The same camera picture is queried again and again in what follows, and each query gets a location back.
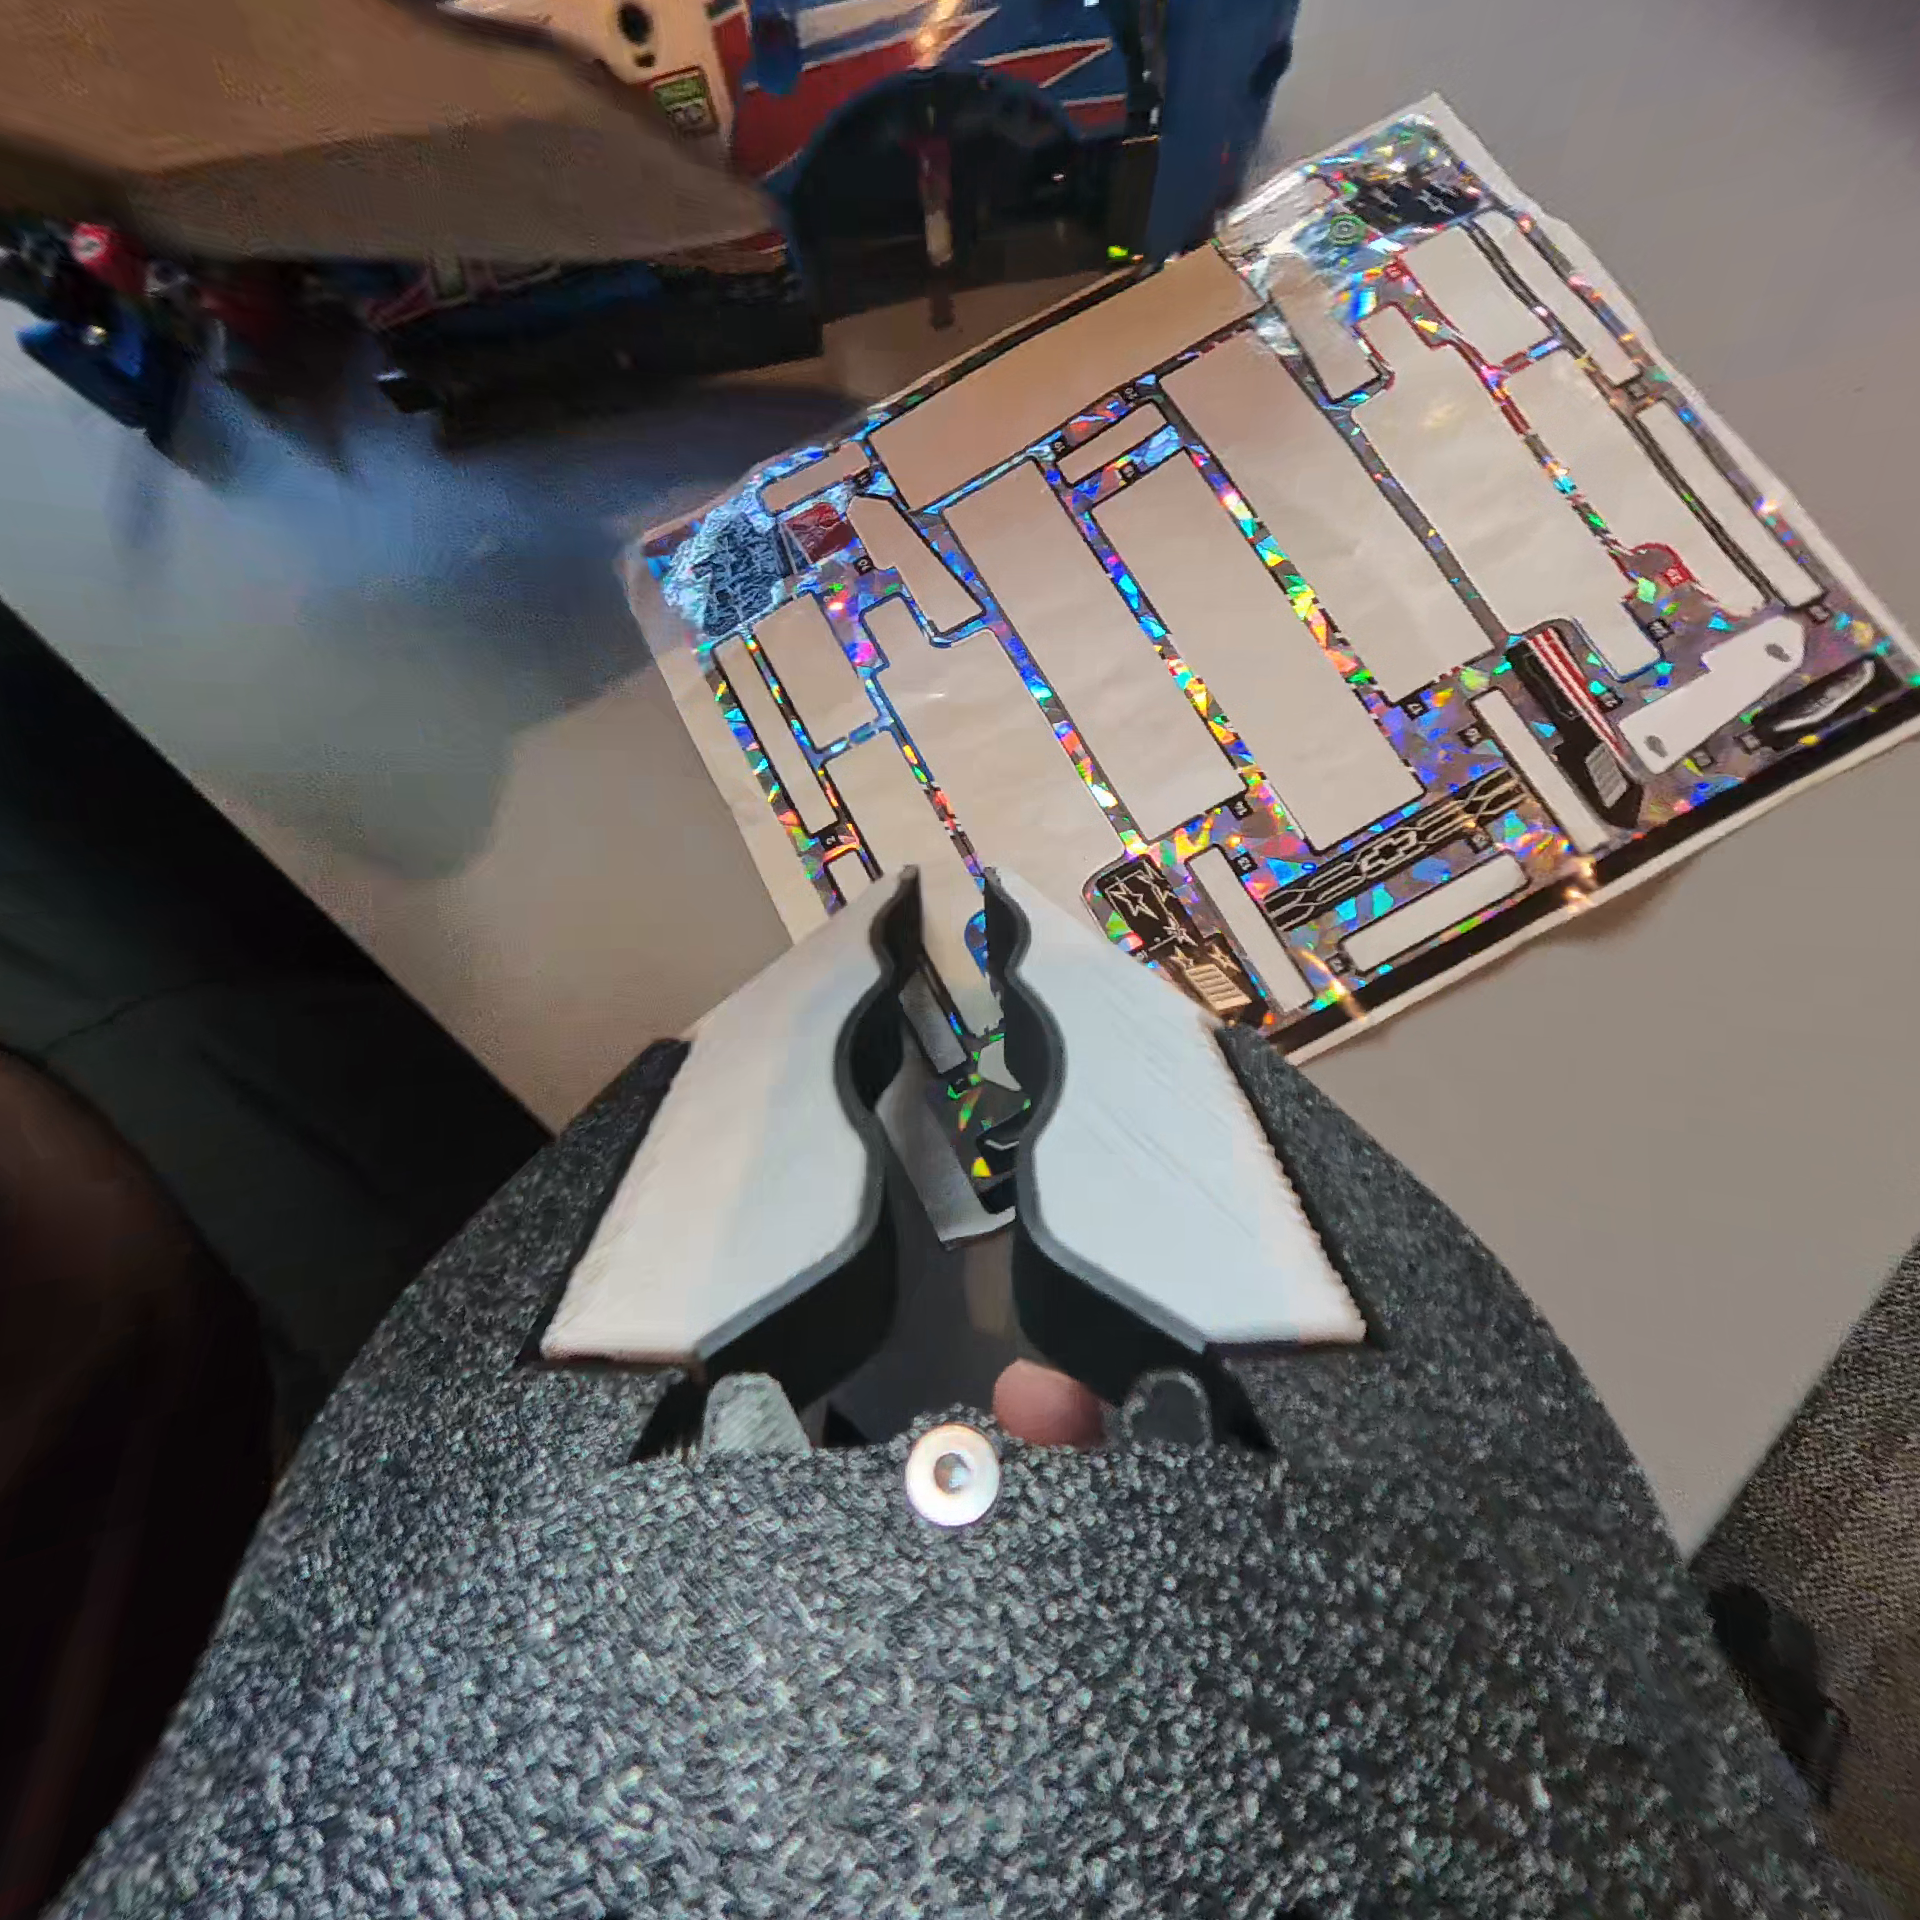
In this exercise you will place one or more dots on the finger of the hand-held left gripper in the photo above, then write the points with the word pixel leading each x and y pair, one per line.
pixel 376 148

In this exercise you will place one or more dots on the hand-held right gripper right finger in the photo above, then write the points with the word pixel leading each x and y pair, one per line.
pixel 1185 1184

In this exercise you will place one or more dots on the grey fabric chair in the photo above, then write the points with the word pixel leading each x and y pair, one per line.
pixel 1828 1499

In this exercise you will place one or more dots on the person's right hand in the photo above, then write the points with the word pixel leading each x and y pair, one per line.
pixel 1049 1401

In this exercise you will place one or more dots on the partly built toy car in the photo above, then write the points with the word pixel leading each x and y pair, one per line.
pixel 961 60

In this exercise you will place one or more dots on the holographic sticker sheet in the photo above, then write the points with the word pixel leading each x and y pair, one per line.
pixel 1290 598

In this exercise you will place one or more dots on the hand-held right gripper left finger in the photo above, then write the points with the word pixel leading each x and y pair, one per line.
pixel 721 1200

